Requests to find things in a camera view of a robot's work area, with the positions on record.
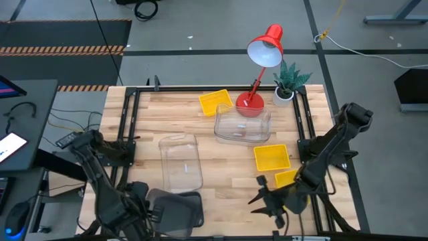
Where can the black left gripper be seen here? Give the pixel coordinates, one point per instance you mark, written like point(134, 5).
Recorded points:
point(140, 207)

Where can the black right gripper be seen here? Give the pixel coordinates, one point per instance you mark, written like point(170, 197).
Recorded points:
point(279, 201)

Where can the smoky grey plastic bin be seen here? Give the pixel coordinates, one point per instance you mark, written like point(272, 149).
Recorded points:
point(170, 214)
point(200, 211)

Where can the yellow plastic basket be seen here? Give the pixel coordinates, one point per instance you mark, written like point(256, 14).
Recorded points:
point(215, 102)
point(271, 157)
point(284, 179)

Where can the clear plastic bin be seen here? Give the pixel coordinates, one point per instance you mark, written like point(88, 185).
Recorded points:
point(254, 134)
point(180, 160)
point(234, 120)

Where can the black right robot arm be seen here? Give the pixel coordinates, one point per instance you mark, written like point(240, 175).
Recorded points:
point(334, 137)

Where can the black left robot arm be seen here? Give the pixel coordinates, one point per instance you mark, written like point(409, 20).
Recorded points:
point(100, 187)

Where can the black computer mouse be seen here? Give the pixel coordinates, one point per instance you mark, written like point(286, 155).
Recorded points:
point(16, 217)

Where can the potted plant in white pot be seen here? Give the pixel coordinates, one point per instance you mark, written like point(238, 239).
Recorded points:
point(289, 80)

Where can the smartphone with lit screen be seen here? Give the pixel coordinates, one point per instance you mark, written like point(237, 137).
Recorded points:
point(10, 145)

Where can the black side desk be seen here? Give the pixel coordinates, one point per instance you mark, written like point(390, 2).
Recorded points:
point(36, 100)

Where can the black hazard-striped floor mat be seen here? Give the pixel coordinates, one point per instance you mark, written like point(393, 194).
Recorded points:
point(67, 70)

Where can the red desk lamp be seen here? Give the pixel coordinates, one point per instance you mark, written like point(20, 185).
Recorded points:
point(267, 37)

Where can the computer monitor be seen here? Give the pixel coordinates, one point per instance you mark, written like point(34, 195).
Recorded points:
point(8, 88)

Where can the black floor box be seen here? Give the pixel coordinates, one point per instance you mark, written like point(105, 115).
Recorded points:
point(413, 87)

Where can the grey table foot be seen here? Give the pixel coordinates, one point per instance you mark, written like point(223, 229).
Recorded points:
point(394, 18)

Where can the black aluminium rig frame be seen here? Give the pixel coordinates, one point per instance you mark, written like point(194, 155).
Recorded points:
point(187, 88)

